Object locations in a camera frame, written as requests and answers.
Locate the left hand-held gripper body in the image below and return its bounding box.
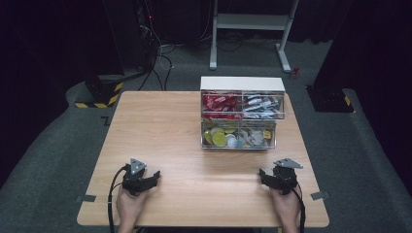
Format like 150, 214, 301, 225
121, 158, 150, 197

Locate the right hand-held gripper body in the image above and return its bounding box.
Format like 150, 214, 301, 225
272, 157, 304, 196

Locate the clear drawer with long sachets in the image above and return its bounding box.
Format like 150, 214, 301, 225
200, 90, 289, 121

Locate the person's left hand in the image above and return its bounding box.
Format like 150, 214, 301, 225
116, 185, 149, 225

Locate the person's right hand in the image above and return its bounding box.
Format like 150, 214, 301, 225
270, 187, 302, 225

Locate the pile of pale packets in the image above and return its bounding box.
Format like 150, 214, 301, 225
237, 128, 266, 149

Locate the clear drawer with round pods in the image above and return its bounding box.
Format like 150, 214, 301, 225
200, 118, 278, 150

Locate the white round pod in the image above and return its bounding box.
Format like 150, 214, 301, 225
225, 133, 238, 148

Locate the pile of yellow-green round pods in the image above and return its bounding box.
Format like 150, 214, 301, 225
203, 124, 238, 148

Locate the pile of silver sachets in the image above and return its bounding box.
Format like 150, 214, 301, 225
242, 94, 284, 119

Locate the pile of red sachets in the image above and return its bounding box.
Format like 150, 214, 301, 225
202, 93, 243, 121

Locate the black stand base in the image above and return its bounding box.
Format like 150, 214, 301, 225
305, 84, 355, 114

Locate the white drawer cabinet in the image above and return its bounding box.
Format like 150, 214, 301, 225
199, 76, 287, 151

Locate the black-yellow striped stand base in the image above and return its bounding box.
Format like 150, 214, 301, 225
75, 75, 124, 110

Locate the black equipment tower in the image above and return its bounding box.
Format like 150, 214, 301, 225
134, 0, 160, 71

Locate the white metal stand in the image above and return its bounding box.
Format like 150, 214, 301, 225
209, 0, 300, 73

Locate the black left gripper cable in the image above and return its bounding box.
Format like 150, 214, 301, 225
107, 164, 129, 233

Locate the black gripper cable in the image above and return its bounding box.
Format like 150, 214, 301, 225
291, 184, 307, 233
107, 164, 129, 233

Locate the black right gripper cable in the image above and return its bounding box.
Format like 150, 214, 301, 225
291, 184, 307, 233

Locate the bundle of floor cables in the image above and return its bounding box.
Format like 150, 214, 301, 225
137, 6, 178, 92

